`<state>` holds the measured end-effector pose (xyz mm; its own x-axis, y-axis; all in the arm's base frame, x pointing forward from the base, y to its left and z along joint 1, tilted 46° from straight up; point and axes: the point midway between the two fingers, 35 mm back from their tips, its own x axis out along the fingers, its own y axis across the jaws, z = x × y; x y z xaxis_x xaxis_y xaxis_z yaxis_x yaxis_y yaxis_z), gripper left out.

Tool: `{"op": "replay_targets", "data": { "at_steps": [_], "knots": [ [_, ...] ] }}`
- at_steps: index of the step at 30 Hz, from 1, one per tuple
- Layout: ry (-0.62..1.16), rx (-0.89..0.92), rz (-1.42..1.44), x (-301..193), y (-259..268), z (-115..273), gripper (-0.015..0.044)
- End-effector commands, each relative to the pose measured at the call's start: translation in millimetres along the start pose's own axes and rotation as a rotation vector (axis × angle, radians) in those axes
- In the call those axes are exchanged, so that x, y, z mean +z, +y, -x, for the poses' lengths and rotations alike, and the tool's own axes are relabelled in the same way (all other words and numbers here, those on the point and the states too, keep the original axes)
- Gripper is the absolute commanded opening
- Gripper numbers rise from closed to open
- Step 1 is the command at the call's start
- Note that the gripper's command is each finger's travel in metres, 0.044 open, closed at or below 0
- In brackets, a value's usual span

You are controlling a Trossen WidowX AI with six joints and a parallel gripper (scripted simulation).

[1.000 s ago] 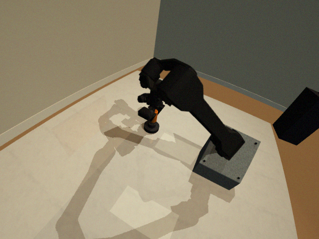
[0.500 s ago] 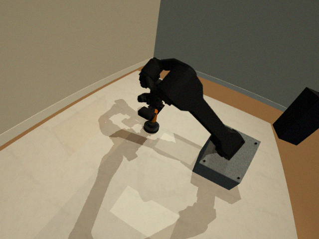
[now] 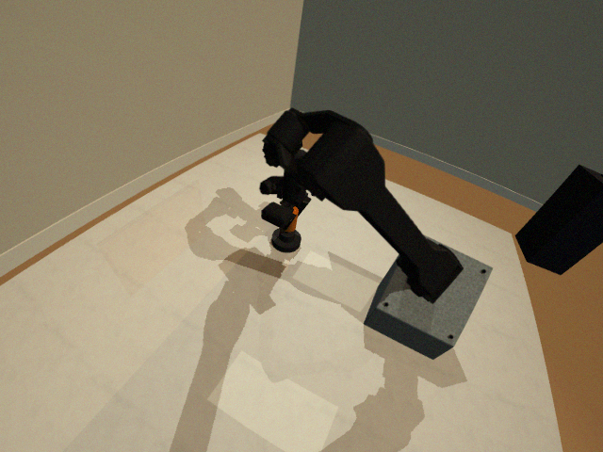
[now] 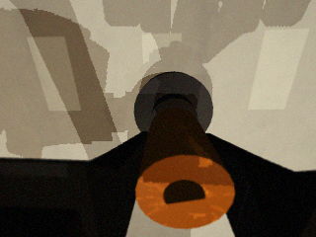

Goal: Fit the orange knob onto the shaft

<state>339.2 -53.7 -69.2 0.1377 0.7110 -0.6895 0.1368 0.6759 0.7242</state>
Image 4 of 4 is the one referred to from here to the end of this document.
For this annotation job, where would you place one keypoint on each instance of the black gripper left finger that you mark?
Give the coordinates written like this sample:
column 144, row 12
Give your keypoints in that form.
column 101, row 189

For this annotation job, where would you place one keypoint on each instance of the orange knob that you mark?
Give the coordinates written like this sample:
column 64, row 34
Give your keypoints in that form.
column 182, row 182

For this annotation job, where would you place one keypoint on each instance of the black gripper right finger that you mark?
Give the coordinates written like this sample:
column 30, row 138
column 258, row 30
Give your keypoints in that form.
column 270, row 200

